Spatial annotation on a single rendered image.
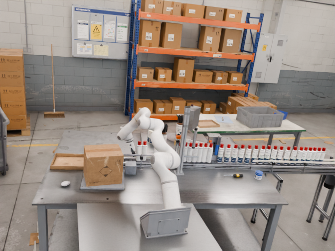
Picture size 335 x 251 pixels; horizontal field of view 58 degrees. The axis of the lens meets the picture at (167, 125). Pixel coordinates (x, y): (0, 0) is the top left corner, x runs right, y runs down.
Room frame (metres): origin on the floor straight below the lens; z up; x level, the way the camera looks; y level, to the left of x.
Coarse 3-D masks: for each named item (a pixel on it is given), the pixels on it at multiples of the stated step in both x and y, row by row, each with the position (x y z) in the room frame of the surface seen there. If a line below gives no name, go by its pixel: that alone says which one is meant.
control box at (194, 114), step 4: (192, 108) 2.67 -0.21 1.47; (196, 108) 2.68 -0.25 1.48; (200, 108) 2.74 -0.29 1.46; (192, 112) 2.59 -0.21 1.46; (196, 112) 2.65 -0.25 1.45; (192, 116) 2.59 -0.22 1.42; (196, 116) 2.66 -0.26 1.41; (192, 120) 2.59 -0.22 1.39; (196, 120) 2.68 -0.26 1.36; (188, 124) 2.60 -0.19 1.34; (192, 124) 2.59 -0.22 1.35; (196, 124) 2.69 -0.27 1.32; (188, 128) 2.60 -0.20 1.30; (192, 128) 2.61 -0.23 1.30
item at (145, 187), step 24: (72, 144) 2.98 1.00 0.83; (96, 144) 3.05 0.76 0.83; (120, 144) 3.12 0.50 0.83; (48, 168) 2.42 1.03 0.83; (144, 168) 2.62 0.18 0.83; (48, 192) 2.05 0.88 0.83; (72, 192) 2.09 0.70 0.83; (96, 192) 2.13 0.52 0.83; (120, 192) 2.17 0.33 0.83; (144, 192) 2.20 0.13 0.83; (192, 192) 2.29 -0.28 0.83; (216, 192) 2.33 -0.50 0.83; (240, 192) 2.38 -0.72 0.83; (264, 192) 2.42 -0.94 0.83
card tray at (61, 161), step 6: (54, 156) 2.59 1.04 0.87; (60, 156) 2.67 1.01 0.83; (66, 156) 2.68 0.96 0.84; (72, 156) 2.69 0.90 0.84; (78, 156) 2.70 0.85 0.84; (54, 162) 2.54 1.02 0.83; (60, 162) 2.55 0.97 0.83; (66, 162) 2.56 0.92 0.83; (72, 162) 2.58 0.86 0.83; (78, 162) 2.59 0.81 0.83; (54, 168) 2.42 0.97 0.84; (60, 168) 2.42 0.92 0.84; (66, 168) 2.43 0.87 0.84; (72, 168) 2.44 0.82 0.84; (78, 168) 2.45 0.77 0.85
